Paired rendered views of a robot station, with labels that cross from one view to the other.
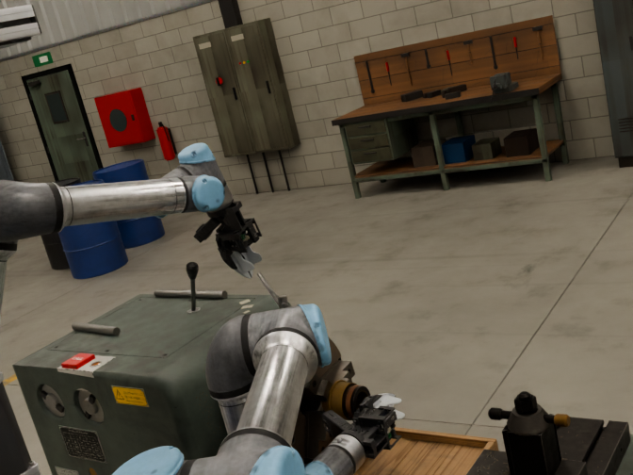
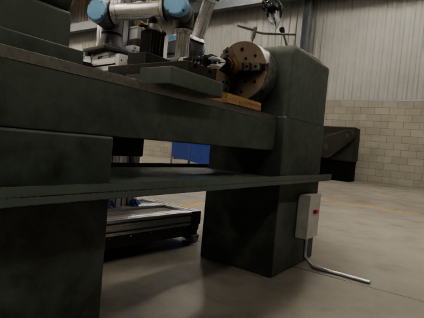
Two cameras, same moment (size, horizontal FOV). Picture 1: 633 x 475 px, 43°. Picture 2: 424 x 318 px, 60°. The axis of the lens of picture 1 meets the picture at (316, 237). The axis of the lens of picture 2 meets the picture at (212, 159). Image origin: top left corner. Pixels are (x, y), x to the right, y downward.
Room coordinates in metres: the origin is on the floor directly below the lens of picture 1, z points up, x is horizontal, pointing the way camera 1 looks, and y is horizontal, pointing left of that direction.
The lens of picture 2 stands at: (1.55, -1.85, 0.68)
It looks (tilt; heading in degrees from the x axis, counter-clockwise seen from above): 2 degrees down; 88
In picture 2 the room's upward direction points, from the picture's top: 5 degrees clockwise
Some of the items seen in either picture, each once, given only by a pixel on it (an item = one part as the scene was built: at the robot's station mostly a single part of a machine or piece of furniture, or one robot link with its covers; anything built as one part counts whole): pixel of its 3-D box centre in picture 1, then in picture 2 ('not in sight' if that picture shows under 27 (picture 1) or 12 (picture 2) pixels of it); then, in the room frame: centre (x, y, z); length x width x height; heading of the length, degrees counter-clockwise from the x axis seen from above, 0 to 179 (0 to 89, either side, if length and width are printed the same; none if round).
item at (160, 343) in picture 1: (171, 394); (274, 89); (1.99, 0.47, 1.06); 0.59 x 0.48 x 0.39; 52
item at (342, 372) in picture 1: (338, 377); (252, 67); (1.78, 0.03, 1.09); 0.12 x 0.11 x 0.05; 142
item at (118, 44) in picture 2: not in sight; (110, 42); (1.00, 0.31, 1.21); 0.15 x 0.15 x 0.10
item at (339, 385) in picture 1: (345, 401); (229, 66); (1.67, 0.02, 1.08); 0.09 x 0.09 x 0.09; 52
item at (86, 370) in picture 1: (89, 372); not in sight; (1.84, 0.62, 1.23); 0.13 x 0.08 x 0.06; 52
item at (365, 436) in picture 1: (368, 433); (197, 63); (1.51, -0.01, 1.08); 0.12 x 0.09 x 0.08; 142
